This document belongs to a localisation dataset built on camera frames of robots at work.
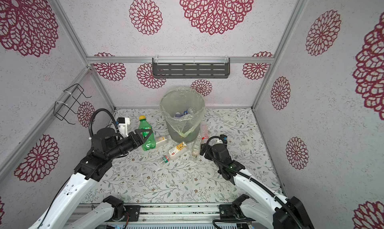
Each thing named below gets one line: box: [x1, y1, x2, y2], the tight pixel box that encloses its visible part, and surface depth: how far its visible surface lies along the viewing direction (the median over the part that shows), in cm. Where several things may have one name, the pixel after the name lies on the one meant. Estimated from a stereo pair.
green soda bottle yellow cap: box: [138, 115, 156, 151], surface depth 67 cm
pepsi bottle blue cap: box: [183, 107, 196, 115], surface depth 102 cm
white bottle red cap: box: [201, 124, 209, 140], surface depth 102 cm
